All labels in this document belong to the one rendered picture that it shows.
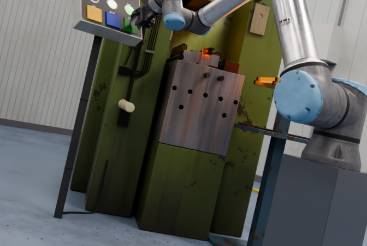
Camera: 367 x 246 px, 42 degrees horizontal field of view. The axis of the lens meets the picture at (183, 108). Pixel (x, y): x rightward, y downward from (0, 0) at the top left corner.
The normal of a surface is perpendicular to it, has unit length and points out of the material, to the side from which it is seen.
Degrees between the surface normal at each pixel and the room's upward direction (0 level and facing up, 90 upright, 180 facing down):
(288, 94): 94
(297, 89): 94
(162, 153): 90
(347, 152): 70
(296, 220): 90
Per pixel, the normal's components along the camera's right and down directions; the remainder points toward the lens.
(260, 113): 0.19, 0.04
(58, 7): 0.59, 0.14
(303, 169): -0.77, -0.18
